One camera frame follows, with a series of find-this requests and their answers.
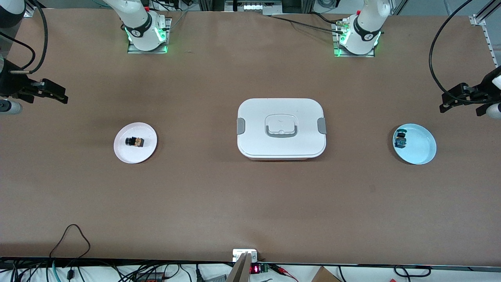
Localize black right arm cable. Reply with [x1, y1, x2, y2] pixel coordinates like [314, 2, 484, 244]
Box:
[0, 0, 48, 75]

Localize aluminium corner bracket rail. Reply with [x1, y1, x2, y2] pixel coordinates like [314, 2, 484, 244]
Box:
[469, 0, 501, 67]

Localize brown cardboard piece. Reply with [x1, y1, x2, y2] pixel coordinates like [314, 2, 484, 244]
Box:
[311, 266, 341, 282]

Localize light blue round plate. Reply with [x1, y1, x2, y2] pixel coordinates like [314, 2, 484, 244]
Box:
[393, 123, 437, 165]

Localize white lunch box grey clips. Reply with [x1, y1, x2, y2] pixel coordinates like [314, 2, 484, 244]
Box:
[236, 98, 327, 161]

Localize white round plate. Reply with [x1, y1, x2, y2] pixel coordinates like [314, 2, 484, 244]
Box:
[114, 122, 158, 164]

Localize thin black table cable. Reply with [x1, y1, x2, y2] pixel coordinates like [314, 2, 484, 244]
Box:
[268, 12, 345, 34]

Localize black looped cable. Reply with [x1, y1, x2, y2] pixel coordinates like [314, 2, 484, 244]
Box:
[49, 224, 91, 282]

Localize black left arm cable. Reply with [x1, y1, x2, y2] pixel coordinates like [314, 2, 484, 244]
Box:
[429, 0, 486, 105]

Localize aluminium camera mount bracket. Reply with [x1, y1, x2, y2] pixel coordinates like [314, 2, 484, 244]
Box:
[225, 249, 259, 282]

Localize grey metal frame rail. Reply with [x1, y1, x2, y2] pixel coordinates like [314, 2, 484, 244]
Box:
[225, 0, 282, 12]

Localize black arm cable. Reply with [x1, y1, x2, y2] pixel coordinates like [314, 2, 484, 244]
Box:
[429, 0, 486, 105]
[0, 0, 48, 75]

